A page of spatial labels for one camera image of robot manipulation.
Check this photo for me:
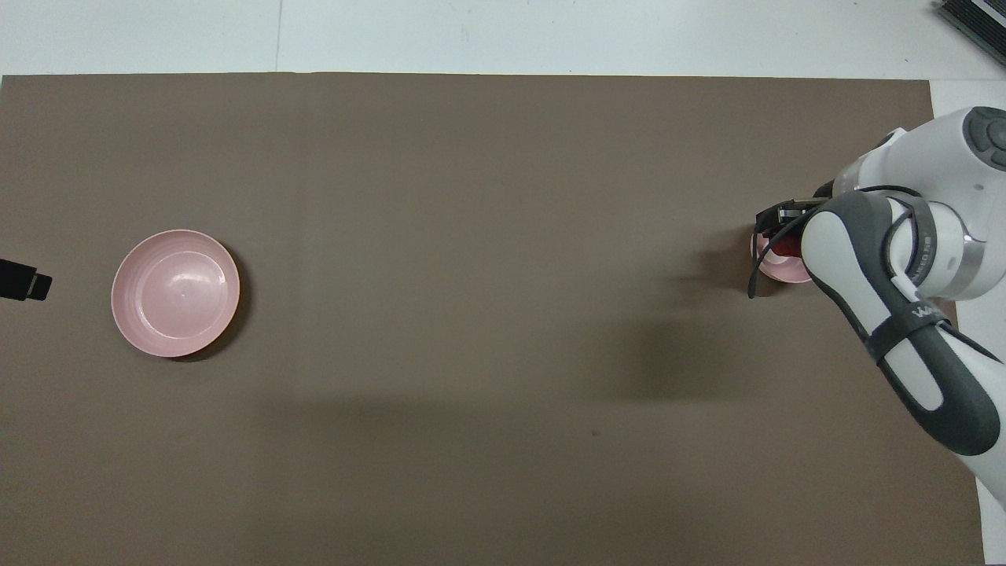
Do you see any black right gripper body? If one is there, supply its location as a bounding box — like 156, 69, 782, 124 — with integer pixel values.
777, 182, 835, 233

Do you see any pink bowl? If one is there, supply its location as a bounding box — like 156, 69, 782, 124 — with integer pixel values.
748, 228, 815, 285

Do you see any pink plate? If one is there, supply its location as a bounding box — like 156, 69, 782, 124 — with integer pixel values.
111, 229, 241, 359

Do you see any grey ridged metal box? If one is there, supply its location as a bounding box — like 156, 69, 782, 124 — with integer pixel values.
935, 0, 1006, 68

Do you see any brown table mat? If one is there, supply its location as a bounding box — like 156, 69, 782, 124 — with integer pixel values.
0, 72, 987, 566

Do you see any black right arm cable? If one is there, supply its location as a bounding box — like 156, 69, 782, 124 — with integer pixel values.
747, 185, 925, 300

